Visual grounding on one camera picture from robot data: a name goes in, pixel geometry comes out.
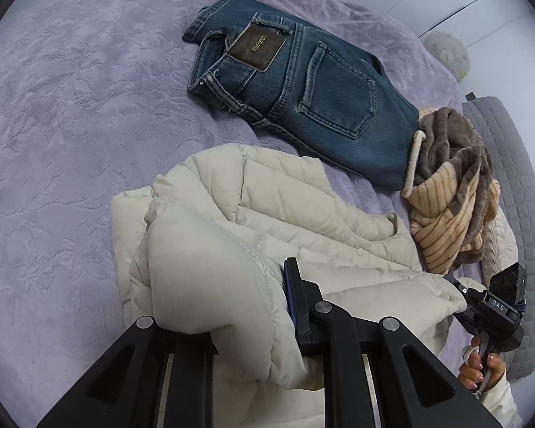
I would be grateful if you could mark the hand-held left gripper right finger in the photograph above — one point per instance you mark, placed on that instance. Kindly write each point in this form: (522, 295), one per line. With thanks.
(290, 298)

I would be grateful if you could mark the grey quilted headboard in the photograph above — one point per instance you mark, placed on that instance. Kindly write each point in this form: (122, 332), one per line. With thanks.
(521, 187)

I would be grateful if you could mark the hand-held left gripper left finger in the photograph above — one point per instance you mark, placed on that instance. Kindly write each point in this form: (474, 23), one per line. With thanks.
(191, 347)

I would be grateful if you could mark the cream quilted down jacket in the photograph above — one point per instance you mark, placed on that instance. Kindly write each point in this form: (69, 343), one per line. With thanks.
(214, 267)

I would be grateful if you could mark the person's right forearm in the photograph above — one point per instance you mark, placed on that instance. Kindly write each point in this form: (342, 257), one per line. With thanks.
(499, 405)

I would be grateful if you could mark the brown striped fleece robe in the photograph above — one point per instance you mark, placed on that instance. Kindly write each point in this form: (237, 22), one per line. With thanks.
(450, 214)

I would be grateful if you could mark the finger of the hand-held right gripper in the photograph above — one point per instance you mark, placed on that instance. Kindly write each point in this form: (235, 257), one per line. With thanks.
(466, 295)

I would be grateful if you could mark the person's right hand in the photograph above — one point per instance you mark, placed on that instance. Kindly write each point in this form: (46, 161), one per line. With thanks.
(470, 372)

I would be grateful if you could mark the purple embossed blanket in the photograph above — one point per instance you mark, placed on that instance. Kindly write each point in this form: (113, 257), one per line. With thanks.
(71, 187)

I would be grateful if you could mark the round cream pleated cushion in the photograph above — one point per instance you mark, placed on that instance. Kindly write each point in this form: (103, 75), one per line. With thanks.
(503, 249)

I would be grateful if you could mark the blue denim jeans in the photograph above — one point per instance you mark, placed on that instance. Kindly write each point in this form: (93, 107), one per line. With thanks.
(321, 98)

